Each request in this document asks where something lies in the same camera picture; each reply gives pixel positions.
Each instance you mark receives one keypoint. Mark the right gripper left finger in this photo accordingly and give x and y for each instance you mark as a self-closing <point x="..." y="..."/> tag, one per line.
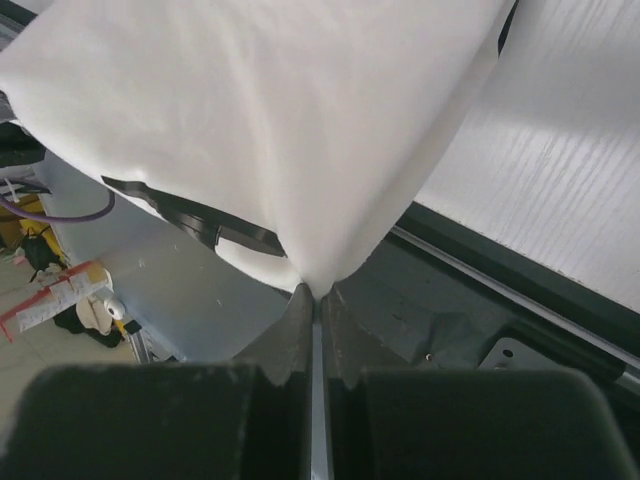
<point x="278" y="442"/>

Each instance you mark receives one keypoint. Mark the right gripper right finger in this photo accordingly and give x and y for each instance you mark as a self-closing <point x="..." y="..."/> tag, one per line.
<point x="349" y="351"/>

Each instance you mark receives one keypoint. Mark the white t shirt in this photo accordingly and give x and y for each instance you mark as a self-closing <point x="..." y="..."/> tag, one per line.
<point x="319" y="121"/>

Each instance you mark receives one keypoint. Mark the white round floor object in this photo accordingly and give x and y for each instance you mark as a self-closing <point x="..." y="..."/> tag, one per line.
<point x="115" y="309"/>

